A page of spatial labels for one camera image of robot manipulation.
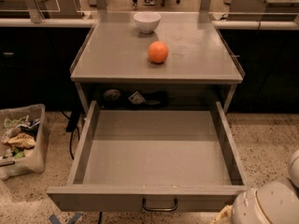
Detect grey top drawer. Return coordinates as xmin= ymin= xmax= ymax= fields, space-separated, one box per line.
xmin=48 ymin=103 xmax=248 ymax=212

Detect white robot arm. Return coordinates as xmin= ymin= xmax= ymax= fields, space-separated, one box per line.
xmin=210 ymin=150 xmax=299 ymax=224

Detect dark items behind drawer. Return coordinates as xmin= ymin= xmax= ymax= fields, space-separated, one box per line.
xmin=103 ymin=89 xmax=168 ymax=109

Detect blue tape cross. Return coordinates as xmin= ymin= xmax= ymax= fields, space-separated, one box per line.
xmin=48 ymin=212 xmax=83 ymax=224

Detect orange fruit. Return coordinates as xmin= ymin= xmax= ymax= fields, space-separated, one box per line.
xmin=148 ymin=41 xmax=168 ymax=63

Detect grey metal cabinet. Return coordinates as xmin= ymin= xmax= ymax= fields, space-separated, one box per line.
xmin=71 ymin=12 xmax=244 ymax=110

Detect white ceramic bowl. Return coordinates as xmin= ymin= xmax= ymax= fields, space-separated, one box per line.
xmin=134 ymin=11 xmax=161 ymax=34

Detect clear plastic trash bin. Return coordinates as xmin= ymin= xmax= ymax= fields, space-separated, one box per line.
xmin=0 ymin=104 xmax=50 ymax=180

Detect black cable on left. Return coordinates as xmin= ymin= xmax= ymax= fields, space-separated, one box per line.
xmin=60 ymin=110 xmax=81 ymax=161

